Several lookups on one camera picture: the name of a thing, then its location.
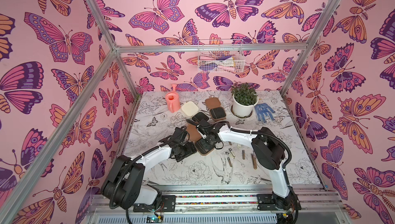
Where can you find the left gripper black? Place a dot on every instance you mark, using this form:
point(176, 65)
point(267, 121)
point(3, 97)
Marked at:
point(191, 149)

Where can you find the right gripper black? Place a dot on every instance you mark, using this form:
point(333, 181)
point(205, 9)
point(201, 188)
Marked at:
point(207, 142)

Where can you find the tan brown clipper case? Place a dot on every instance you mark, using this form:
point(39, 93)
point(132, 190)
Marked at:
point(196, 138)

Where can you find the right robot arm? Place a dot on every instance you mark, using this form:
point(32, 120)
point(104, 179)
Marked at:
point(270, 151)

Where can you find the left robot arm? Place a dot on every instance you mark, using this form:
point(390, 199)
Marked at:
point(124, 186)

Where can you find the dark brown clipper case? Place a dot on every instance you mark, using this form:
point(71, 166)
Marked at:
point(215, 109)

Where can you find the cream clipper case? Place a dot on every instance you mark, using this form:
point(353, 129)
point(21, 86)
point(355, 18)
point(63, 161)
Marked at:
point(193, 112)

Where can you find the grey nail clipper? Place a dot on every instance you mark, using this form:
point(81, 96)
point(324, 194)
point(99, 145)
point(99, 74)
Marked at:
point(229, 161)

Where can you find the long brown nail clipper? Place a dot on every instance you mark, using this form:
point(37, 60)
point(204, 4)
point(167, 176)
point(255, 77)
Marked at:
point(254, 161)

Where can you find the plant saucer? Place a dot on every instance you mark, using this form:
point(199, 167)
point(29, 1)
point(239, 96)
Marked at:
point(240, 117)

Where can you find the pink watering can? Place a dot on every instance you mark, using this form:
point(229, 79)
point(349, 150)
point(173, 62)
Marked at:
point(173, 100)

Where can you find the white potted green plant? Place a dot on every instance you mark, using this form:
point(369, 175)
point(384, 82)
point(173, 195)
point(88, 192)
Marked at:
point(245, 99)

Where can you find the blue gardening glove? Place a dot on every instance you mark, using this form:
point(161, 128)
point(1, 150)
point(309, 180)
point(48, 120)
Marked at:
point(264, 111)

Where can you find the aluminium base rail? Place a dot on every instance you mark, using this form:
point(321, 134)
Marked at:
point(227, 204)

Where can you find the white wire wall basket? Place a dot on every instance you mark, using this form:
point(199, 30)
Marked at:
point(221, 58)

